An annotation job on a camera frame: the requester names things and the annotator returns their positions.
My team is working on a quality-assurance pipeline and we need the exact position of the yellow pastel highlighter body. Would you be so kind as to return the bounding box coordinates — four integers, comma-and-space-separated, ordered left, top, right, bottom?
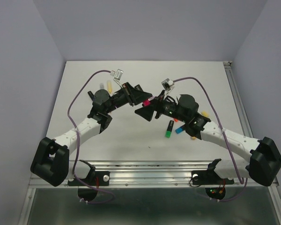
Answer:
106, 80, 113, 94

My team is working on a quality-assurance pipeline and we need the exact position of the yellow highlighter cap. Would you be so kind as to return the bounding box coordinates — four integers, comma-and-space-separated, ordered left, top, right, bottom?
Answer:
201, 111, 209, 118

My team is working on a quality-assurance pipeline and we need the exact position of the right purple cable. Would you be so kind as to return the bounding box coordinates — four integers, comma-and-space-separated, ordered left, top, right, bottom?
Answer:
173, 76, 249, 202

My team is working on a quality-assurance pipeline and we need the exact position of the aluminium right side rail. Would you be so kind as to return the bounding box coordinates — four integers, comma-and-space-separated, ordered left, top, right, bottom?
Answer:
223, 61, 253, 137

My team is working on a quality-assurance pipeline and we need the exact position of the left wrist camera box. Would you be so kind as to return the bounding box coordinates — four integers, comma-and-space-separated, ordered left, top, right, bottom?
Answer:
110, 69, 124, 88

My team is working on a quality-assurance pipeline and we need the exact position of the green black highlighter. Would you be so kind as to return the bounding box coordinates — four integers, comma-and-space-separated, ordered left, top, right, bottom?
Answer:
165, 120, 174, 138

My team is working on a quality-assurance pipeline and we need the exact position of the blue black highlighter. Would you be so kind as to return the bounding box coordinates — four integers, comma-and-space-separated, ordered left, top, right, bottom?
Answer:
175, 126, 185, 134

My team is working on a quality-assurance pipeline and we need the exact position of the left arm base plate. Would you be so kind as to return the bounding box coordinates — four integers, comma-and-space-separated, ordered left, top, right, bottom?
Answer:
81, 171, 110, 187

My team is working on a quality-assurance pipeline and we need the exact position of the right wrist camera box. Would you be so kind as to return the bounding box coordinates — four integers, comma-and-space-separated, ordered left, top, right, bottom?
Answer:
162, 78, 175, 99

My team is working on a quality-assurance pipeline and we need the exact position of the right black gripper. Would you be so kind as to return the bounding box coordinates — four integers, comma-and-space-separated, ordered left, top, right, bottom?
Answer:
134, 90, 188, 123

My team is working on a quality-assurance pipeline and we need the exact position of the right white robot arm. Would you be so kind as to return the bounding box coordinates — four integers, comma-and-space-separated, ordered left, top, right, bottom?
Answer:
135, 95, 281, 187

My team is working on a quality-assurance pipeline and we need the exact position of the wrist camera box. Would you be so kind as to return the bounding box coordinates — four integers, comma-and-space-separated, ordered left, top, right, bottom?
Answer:
110, 69, 124, 88
162, 78, 175, 99

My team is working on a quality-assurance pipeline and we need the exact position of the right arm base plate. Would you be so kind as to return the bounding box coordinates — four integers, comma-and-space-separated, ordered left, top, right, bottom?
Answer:
191, 170, 234, 186

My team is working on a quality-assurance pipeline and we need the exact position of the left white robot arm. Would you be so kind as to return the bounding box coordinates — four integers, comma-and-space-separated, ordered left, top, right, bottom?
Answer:
30, 82, 152, 187

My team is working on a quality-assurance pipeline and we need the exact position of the purple black highlighter body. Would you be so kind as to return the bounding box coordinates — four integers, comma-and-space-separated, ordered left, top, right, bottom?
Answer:
88, 91, 94, 99

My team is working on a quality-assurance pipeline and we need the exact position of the aluminium front rail frame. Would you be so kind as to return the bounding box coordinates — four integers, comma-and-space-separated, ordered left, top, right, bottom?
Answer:
19, 161, 281, 225

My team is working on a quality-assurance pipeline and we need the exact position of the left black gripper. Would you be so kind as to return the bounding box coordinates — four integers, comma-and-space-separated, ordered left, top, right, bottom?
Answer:
105, 82, 152, 114

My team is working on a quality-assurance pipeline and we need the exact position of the pink black highlighter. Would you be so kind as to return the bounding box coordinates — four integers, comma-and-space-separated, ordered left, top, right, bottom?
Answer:
142, 99, 151, 107

